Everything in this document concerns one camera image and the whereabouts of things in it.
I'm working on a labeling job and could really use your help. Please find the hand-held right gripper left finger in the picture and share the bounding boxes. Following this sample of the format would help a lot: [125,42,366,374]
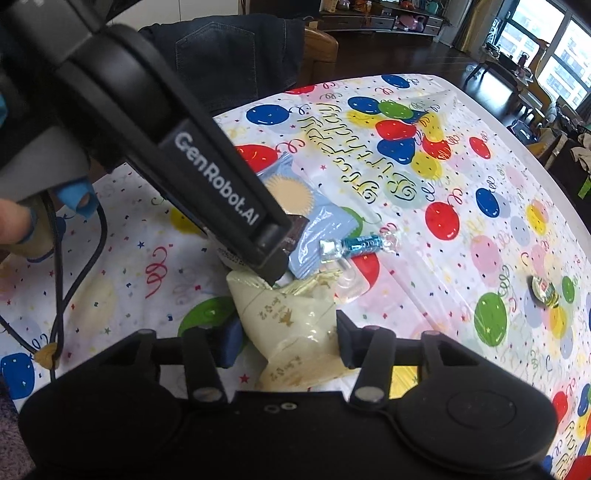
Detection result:
[99,318,244,407]

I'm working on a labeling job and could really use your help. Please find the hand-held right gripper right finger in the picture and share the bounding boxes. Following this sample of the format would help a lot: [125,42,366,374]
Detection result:
[336,310,490,411]

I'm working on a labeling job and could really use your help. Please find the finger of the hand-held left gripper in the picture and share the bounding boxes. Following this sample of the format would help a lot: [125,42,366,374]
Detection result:
[249,222,295,283]

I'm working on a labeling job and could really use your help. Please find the light blue snack packet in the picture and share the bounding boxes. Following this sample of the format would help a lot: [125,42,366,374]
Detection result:
[256,152,365,280]

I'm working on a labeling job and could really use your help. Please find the cream snack packet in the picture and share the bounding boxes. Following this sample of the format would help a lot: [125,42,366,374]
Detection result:
[226,270,345,393]

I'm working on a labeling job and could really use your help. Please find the person's left hand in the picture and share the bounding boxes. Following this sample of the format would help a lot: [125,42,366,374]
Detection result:
[0,178,100,259]

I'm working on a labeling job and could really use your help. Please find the clear plastic cup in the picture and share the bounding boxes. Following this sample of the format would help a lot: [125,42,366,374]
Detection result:
[330,258,370,301]

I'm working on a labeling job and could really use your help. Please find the blue wrapped candy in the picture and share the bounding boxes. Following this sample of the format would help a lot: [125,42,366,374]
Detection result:
[320,233,400,259]

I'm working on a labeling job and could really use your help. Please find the blue jeans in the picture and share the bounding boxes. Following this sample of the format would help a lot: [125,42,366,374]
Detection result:
[139,9,308,114]

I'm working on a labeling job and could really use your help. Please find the balloon print tablecloth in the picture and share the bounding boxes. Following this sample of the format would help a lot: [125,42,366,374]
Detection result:
[0,74,591,480]

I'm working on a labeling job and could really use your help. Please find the wooden chair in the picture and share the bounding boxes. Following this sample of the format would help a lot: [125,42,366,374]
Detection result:
[302,25,340,88]

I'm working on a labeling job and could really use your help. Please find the television cabinet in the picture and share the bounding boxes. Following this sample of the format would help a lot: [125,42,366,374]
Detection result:
[318,0,455,38]

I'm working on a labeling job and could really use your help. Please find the coffee table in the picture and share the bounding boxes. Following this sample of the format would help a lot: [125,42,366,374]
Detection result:
[464,46,539,93]

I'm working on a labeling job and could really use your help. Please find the large window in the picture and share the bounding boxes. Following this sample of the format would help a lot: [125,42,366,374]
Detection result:
[489,0,591,112]

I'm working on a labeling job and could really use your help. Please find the black cable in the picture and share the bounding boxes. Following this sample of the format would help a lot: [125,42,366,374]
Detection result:
[48,203,109,365]

